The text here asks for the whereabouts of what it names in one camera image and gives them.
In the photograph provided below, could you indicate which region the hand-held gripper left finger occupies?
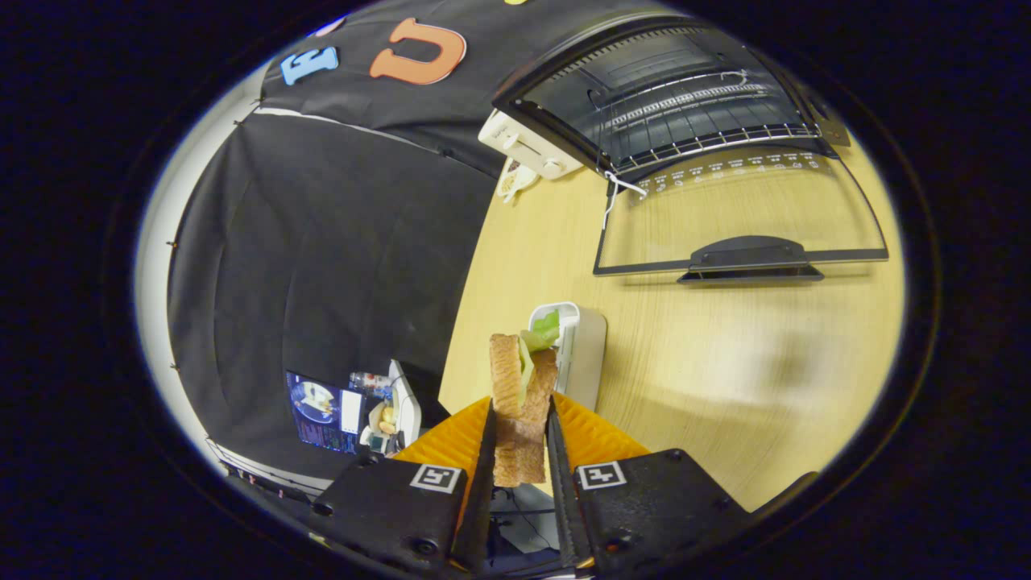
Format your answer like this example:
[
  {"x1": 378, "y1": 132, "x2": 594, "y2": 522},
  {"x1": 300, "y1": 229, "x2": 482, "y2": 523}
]
[{"x1": 310, "y1": 396, "x2": 499, "y2": 574}]

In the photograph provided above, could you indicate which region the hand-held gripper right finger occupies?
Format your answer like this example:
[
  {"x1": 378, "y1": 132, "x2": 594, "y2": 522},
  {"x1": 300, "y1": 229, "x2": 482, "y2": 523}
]
[{"x1": 546, "y1": 392, "x2": 754, "y2": 574}]

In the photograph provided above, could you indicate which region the toasted sandwich with lettuce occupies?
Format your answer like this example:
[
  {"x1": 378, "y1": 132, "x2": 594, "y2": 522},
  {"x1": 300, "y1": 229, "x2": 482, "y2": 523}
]
[{"x1": 489, "y1": 310, "x2": 562, "y2": 488}]

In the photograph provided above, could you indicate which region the black toaster oven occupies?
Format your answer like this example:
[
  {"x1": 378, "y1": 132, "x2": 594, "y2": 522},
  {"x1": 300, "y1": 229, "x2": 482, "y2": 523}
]
[{"x1": 491, "y1": 14, "x2": 891, "y2": 284}]

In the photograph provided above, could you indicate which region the white pop-up toaster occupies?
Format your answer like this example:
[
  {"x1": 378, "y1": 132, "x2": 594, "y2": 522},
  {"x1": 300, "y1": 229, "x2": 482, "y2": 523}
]
[{"x1": 478, "y1": 109, "x2": 585, "y2": 180}]

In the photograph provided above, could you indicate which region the white curved panel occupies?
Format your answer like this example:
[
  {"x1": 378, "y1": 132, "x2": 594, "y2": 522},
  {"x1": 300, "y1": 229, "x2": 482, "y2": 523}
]
[{"x1": 387, "y1": 360, "x2": 422, "y2": 448}]

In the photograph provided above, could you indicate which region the white plate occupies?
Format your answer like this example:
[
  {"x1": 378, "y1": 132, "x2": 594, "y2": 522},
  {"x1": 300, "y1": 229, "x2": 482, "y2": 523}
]
[{"x1": 529, "y1": 302, "x2": 607, "y2": 413}]

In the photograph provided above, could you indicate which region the computer screen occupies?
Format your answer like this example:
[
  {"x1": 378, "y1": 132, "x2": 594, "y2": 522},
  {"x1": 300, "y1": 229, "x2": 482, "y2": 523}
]
[{"x1": 286, "y1": 371, "x2": 365, "y2": 454}]

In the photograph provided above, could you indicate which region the black backdrop cloth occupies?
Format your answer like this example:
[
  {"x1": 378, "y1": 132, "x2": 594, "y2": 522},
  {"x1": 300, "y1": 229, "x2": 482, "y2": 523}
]
[{"x1": 165, "y1": 0, "x2": 669, "y2": 484}]

